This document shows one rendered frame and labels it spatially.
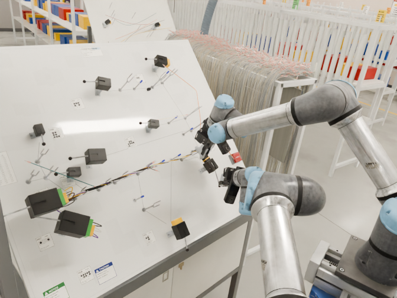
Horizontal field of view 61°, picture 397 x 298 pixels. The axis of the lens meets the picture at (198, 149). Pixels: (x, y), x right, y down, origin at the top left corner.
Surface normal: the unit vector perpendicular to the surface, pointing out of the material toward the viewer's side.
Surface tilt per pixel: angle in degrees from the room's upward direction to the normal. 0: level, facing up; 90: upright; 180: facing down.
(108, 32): 50
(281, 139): 90
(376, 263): 72
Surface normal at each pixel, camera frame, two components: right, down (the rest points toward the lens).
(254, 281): 0.10, -0.89
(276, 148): -0.81, 0.18
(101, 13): 0.50, -0.25
